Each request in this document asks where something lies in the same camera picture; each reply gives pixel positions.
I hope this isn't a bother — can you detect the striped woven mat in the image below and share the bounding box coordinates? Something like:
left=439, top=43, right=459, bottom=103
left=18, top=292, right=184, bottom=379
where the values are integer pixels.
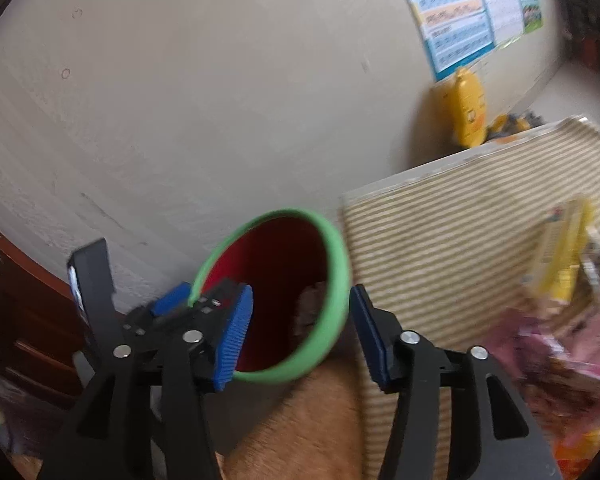
left=341, top=116, right=600, bottom=480

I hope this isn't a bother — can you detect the brown wooden cabinet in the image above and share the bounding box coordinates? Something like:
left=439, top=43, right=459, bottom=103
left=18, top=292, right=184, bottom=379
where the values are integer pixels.
left=0, top=207, right=90, bottom=398

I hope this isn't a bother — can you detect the crumpled grey wrapper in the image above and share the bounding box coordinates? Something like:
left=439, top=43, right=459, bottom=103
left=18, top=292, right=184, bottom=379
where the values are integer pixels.
left=292, top=280, right=331, bottom=347

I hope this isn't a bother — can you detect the yellow and black toy truck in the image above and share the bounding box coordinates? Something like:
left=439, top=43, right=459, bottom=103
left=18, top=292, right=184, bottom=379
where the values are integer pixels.
left=487, top=109, right=546, bottom=144

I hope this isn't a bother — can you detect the red bin with green rim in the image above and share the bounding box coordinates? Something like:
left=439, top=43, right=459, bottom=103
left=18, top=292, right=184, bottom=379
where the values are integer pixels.
left=190, top=208, right=352, bottom=386

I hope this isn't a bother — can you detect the tan fuzzy mat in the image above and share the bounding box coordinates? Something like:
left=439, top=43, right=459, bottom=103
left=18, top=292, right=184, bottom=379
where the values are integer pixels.
left=215, top=355, right=381, bottom=480

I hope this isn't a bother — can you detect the pink wrapper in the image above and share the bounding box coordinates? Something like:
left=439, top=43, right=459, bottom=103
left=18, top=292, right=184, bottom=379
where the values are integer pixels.
left=500, top=305, right=600, bottom=386

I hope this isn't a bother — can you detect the orange wrapper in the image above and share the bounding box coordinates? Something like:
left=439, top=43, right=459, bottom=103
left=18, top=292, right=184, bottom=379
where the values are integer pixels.
left=552, top=422, right=600, bottom=467

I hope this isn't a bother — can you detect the yellow cardboard box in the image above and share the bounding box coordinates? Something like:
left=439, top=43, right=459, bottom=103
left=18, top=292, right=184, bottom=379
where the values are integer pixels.
left=522, top=199, right=596, bottom=307

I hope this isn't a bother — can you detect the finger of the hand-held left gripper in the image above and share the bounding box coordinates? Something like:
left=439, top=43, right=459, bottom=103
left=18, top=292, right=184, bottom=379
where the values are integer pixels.
left=124, top=281, right=193, bottom=343
left=180, top=277, right=246, bottom=333

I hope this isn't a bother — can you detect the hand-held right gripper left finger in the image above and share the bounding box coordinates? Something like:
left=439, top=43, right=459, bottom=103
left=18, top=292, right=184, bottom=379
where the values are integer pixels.
left=37, top=284, right=255, bottom=480

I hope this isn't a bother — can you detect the yellow plastic toy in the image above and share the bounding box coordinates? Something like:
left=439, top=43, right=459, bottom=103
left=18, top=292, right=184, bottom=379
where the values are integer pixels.
left=447, top=66, right=490, bottom=149

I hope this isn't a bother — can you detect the blue banded wall poster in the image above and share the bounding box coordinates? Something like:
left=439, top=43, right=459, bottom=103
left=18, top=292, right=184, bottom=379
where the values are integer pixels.
left=387, top=0, right=496, bottom=82

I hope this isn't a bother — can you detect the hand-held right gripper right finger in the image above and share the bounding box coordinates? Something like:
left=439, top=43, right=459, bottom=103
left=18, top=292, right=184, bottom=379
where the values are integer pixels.
left=349, top=284, right=566, bottom=480

